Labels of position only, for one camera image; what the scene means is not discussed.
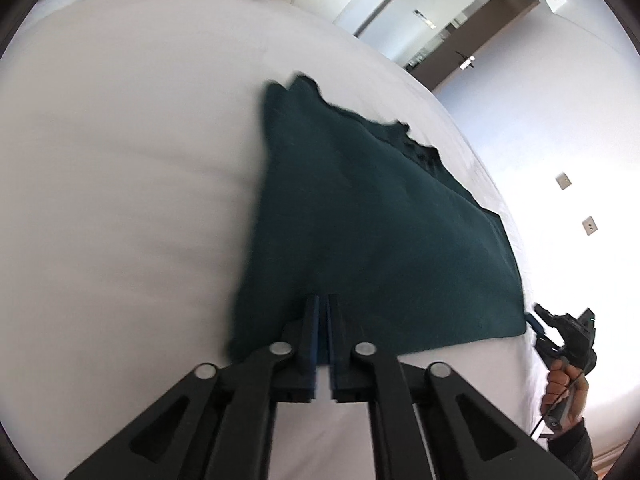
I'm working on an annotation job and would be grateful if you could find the right hand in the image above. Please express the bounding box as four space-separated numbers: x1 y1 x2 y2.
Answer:
540 360 589 436

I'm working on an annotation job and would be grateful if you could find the white bed mattress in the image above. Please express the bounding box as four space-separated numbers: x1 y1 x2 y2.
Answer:
1 0 538 479

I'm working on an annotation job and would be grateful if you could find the wall socket upper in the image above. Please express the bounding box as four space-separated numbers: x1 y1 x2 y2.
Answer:
556 174 572 190

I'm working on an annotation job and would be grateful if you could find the dark green cloth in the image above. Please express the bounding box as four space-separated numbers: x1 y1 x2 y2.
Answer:
228 75 525 361

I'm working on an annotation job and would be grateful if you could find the brown door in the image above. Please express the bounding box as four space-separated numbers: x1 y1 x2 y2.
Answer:
332 0 542 92

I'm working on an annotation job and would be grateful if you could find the wall socket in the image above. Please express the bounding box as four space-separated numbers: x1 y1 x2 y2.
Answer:
582 217 598 235
556 174 572 190

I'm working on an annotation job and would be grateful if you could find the wall socket lower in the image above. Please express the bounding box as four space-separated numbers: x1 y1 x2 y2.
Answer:
582 217 598 235

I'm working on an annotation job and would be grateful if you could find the dark sleeve forearm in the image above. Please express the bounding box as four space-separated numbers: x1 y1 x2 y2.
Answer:
548 420 598 480

